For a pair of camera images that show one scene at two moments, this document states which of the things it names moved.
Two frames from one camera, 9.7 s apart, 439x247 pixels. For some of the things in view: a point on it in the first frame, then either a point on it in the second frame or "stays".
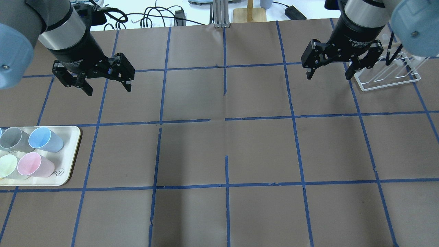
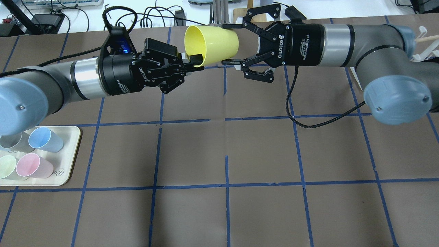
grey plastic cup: x=13 y=138 stays
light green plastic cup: x=8 y=163 stays
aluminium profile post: x=221 y=13 stays
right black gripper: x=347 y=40 to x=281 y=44
